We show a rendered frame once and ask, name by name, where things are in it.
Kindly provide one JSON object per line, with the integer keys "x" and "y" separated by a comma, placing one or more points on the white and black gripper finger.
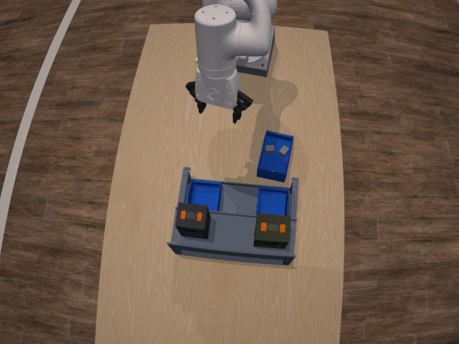
{"x": 247, "y": 101}
{"x": 190, "y": 86}

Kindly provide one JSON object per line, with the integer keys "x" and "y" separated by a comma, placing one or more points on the blue bin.
{"x": 272, "y": 202}
{"x": 206, "y": 193}
{"x": 273, "y": 166}

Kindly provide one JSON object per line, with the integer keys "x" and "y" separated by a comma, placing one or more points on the black tool case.
{"x": 193, "y": 220}

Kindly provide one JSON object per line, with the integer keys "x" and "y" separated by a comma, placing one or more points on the dark green tool case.
{"x": 272, "y": 231}

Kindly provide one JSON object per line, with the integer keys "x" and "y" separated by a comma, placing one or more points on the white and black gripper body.
{"x": 221, "y": 92}

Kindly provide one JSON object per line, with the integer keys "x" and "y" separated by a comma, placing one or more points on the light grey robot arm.
{"x": 224, "y": 41}

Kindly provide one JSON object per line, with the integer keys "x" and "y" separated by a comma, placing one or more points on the grey shelf rack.
{"x": 231, "y": 233}

